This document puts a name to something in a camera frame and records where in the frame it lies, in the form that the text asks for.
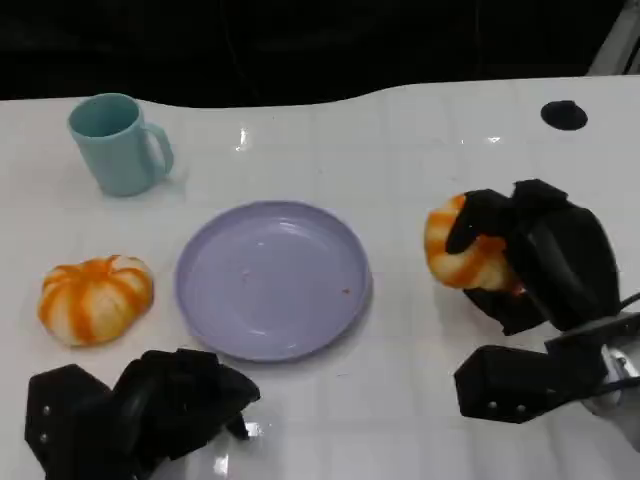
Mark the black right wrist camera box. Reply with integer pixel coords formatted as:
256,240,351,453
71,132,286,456
453,344,609,427

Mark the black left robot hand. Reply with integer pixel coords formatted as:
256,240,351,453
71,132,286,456
112,348,262,480

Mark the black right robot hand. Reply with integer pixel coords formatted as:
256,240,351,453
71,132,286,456
444,178,624,337

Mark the orange and white bread roll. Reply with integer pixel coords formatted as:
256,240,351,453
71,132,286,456
424,193,524,292
38,254,155,348

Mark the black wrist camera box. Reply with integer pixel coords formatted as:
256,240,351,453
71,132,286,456
24,364,124,480
453,344,609,427

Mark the lilac plate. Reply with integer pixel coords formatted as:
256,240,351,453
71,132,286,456
174,200,374,363

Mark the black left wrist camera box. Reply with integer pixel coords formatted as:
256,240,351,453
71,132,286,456
24,364,124,480

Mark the pale green mug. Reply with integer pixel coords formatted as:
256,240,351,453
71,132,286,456
67,92,175,198

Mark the white furniture frame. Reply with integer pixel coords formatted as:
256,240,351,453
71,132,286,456
588,0,640,77

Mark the black round table grommet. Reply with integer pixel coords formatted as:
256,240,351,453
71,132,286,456
540,99,589,132

